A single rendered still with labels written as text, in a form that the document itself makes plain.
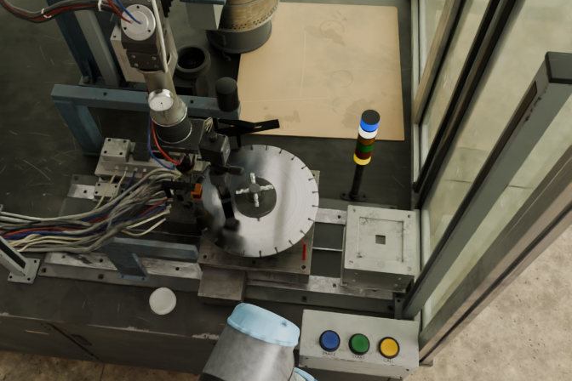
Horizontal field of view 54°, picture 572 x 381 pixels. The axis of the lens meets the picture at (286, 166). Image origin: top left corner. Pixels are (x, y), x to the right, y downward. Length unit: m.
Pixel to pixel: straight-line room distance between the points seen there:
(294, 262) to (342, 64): 0.79
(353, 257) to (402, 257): 0.12
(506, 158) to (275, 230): 0.74
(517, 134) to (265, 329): 0.46
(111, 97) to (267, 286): 0.67
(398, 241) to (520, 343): 1.09
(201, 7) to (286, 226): 0.58
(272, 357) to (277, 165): 0.73
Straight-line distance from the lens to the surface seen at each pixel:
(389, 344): 1.41
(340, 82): 1.95
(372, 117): 1.36
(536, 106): 0.76
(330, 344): 1.39
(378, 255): 1.48
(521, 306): 2.54
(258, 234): 1.43
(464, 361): 2.40
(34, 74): 2.16
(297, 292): 1.58
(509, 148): 0.83
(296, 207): 1.46
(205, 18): 1.42
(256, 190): 1.42
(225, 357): 0.90
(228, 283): 1.53
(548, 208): 0.76
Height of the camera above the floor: 2.26
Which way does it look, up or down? 59 degrees down
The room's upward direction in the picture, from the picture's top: 1 degrees counter-clockwise
